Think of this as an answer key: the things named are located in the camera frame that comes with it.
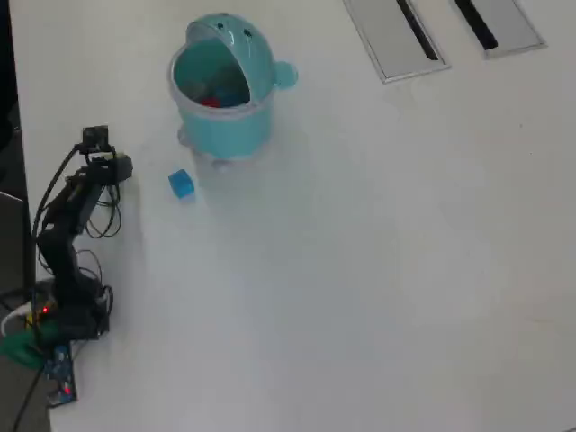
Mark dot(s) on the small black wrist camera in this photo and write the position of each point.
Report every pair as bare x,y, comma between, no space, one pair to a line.
95,136

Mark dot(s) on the teal whale-shaped bin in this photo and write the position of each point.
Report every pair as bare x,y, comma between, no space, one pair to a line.
225,130

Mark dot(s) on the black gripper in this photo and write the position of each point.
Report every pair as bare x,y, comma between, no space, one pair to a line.
108,168

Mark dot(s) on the grey flat panel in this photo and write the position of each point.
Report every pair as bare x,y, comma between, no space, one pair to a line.
9,234

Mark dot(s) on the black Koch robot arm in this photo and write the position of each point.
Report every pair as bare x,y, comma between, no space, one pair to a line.
63,261

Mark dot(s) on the blue circuit board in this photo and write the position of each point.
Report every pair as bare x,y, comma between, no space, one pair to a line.
60,373

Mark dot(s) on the black table edge divider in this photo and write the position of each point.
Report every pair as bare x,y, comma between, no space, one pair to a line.
6,90

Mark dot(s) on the blue lego block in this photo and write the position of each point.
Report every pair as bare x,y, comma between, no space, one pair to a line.
182,184

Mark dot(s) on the red lego block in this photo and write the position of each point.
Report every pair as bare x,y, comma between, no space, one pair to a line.
209,102

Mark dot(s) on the green table clamp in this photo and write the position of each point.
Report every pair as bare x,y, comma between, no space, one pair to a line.
15,348

